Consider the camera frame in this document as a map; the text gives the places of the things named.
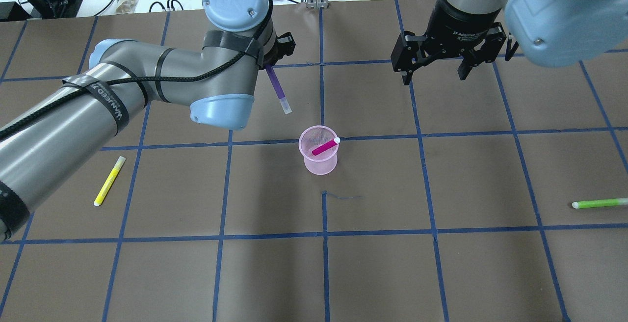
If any yellow marker pen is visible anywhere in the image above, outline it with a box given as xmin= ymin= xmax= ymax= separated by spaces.
xmin=93 ymin=156 xmax=126 ymax=207

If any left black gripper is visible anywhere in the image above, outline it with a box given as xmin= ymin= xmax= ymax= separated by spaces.
xmin=262 ymin=31 xmax=296 ymax=69

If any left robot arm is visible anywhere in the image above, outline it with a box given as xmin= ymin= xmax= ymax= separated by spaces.
xmin=0 ymin=0 xmax=295 ymax=240

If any pink mesh cup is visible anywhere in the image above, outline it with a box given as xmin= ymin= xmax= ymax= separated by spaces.
xmin=298 ymin=125 xmax=341 ymax=175

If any pink marker pen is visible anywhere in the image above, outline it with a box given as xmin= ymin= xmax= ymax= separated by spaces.
xmin=312 ymin=137 xmax=341 ymax=156

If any purple marker pen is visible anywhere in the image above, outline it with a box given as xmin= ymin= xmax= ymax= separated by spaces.
xmin=265 ymin=64 xmax=292 ymax=115

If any green marker pen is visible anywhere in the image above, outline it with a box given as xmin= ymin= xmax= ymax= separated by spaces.
xmin=571 ymin=197 xmax=628 ymax=209

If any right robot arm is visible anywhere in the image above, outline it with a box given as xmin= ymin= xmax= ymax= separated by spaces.
xmin=391 ymin=0 xmax=628 ymax=85

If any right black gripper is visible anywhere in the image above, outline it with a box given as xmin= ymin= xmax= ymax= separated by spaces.
xmin=391 ymin=0 xmax=507 ymax=86

